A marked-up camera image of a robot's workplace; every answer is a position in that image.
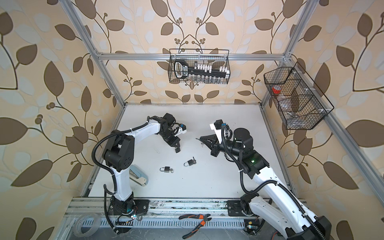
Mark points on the red cap item in basket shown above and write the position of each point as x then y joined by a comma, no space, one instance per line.
276,90

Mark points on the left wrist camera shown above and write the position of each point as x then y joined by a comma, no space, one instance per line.
180,129

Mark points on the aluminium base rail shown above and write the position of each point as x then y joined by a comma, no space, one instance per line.
165,212

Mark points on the right wire basket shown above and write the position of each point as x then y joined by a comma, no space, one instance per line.
301,104

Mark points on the black white tool in basket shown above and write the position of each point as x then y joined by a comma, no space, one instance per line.
183,70

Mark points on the back wire basket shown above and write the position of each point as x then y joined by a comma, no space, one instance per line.
218,57

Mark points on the clear tape roll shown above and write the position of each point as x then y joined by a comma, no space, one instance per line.
87,225

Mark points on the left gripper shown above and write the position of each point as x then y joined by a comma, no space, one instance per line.
174,142

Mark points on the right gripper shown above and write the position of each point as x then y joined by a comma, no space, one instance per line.
212,142

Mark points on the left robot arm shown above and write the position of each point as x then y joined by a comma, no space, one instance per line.
115,154

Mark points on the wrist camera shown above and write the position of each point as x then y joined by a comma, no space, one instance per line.
217,128
180,129

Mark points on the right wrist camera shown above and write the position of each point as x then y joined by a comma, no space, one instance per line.
217,128

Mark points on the black padlock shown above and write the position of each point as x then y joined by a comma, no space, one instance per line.
190,162
166,170

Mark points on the wire basket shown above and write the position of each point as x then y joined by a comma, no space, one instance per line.
218,57
301,104

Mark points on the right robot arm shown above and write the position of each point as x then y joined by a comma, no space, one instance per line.
271,199

